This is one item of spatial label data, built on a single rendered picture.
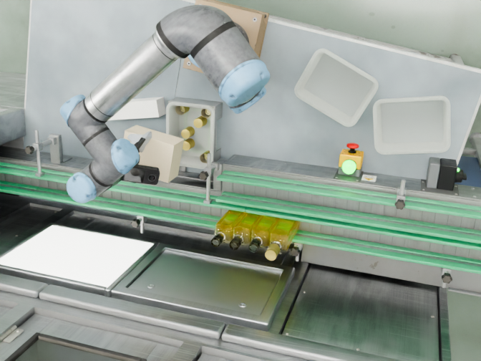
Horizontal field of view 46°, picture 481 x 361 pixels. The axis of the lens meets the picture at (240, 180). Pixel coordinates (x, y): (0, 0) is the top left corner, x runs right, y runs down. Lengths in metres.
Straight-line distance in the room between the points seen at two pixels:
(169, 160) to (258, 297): 0.47
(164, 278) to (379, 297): 0.66
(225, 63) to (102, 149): 0.39
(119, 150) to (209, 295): 0.54
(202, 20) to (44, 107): 1.22
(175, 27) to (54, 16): 1.05
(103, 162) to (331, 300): 0.81
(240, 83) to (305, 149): 0.79
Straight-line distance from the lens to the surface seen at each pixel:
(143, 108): 2.04
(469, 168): 2.20
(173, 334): 1.56
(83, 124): 1.41
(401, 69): 1.86
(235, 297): 1.68
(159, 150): 1.69
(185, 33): 1.23
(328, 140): 1.92
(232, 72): 1.20
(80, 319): 1.66
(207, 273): 1.80
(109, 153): 1.40
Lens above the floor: 2.59
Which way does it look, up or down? 65 degrees down
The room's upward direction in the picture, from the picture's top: 136 degrees counter-clockwise
